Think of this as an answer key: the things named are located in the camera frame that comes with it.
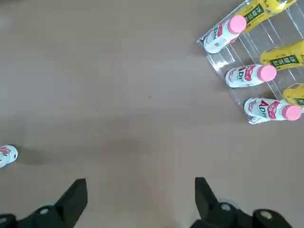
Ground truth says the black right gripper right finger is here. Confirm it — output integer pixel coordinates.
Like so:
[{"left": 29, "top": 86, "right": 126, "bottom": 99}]
[{"left": 191, "top": 177, "right": 294, "bottom": 228}]

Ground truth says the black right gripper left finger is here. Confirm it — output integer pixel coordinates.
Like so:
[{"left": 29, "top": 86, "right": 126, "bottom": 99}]
[{"left": 0, "top": 178, "right": 88, "bottom": 228}]

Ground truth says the yellow tea bottle orange cap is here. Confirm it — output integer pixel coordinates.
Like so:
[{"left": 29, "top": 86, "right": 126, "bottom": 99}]
[
  {"left": 237, "top": 0, "right": 297, "bottom": 34},
  {"left": 282, "top": 83, "right": 304, "bottom": 107},
  {"left": 259, "top": 39, "right": 304, "bottom": 72}
]

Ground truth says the clear acrylic stepped shelf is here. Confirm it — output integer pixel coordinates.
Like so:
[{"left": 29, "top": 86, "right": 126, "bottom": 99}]
[{"left": 196, "top": 0, "right": 304, "bottom": 124}]

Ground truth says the white pink-capped drink bottle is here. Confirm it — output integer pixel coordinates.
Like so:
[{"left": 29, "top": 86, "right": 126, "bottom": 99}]
[
  {"left": 244, "top": 97, "right": 303, "bottom": 123},
  {"left": 203, "top": 15, "right": 247, "bottom": 53},
  {"left": 225, "top": 64, "right": 277, "bottom": 88}
]

